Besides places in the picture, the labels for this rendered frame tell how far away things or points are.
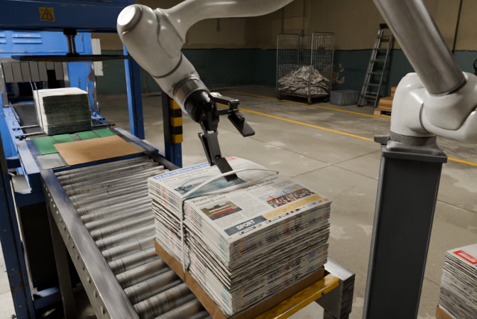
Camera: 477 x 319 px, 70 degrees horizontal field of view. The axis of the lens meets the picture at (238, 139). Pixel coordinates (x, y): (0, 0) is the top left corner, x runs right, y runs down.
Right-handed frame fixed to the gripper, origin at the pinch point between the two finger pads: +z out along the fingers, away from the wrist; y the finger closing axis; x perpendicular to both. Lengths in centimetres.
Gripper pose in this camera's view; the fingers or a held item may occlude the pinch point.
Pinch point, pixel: (238, 154)
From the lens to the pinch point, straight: 77.9
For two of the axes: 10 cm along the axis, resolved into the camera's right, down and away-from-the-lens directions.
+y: -2.7, 7.5, 6.0
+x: -8.1, 1.6, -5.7
